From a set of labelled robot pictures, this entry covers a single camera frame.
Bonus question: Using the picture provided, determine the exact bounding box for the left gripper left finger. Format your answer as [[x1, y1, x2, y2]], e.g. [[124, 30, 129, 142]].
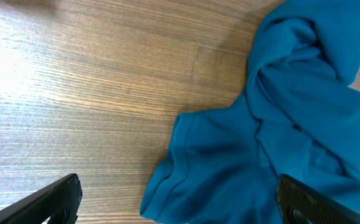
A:
[[0, 174, 83, 224]]

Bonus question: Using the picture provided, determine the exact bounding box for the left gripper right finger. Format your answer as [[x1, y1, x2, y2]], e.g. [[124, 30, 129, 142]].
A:
[[275, 174, 360, 224]]

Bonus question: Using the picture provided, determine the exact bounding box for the blue t-shirt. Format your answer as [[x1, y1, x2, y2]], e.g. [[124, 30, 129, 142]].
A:
[[140, 0, 360, 223]]

